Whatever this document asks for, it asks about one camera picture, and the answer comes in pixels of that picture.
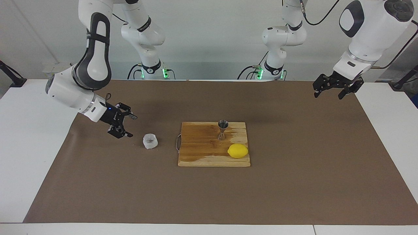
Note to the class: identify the steel double jigger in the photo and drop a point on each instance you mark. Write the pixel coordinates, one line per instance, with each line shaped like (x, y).
(223, 124)

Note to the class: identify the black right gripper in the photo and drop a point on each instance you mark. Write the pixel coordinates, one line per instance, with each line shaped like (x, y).
(110, 116)

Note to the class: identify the wooden cutting board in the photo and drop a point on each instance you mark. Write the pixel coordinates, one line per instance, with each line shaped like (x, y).
(202, 147)

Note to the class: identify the blue object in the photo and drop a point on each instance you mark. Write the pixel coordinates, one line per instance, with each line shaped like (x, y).
(415, 100)

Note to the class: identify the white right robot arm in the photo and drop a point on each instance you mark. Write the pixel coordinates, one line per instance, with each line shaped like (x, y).
(94, 65)

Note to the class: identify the brown paper table mat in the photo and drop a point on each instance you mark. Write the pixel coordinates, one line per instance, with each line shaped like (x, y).
(130, 189)

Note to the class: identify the small clear glass cup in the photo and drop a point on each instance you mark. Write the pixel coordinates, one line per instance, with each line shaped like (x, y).
(150, 141)

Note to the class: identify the black clamp stand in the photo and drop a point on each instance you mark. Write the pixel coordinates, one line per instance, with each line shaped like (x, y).
(13, 78)
(401, 83)

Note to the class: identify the yellow lemon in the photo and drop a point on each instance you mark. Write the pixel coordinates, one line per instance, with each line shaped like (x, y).
(237, 151)

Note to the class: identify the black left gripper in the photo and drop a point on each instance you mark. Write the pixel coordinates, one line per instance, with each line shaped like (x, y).
(341, 80)

